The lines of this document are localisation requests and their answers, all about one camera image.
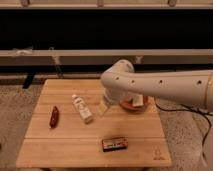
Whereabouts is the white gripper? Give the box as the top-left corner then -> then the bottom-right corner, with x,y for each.
98,89 -> 121,115

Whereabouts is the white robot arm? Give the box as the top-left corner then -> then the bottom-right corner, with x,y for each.
99,60 -> 213,114

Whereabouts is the white tube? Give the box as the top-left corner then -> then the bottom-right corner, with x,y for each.
72,94 -> 93,124

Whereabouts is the white block on plate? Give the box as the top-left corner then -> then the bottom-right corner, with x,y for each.
132,94 -> 144,107

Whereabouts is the small printed box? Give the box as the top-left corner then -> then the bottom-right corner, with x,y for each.
102,137 -> 128,152

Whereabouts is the red snack packet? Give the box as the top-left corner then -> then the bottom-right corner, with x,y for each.
49,106 -> 59,128

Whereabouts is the wooden bench rail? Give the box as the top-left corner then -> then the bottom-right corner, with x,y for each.
0,49 -> 213,66

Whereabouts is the black bracket leg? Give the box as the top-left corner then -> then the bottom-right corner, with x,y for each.
22,72 -> 36,89

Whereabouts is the black cable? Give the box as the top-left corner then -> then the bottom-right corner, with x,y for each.
153,98 -> 213,167

